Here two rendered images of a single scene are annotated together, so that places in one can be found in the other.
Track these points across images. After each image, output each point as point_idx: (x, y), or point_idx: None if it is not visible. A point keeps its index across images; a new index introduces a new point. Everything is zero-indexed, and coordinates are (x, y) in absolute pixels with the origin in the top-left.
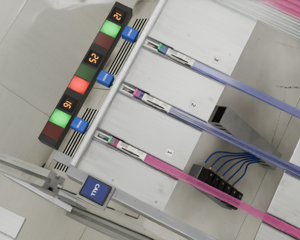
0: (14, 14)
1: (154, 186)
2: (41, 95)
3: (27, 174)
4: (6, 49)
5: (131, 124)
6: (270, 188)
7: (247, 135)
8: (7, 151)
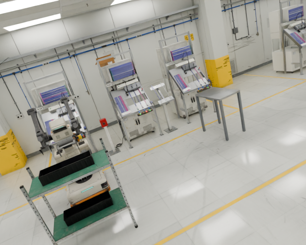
0: (144, 142)
1: (146, 100)
2: (147, 136)
3: (155, 112)
4: (148, 140)
5: (144, 105)
6: None
7: None
8: (156, 133)
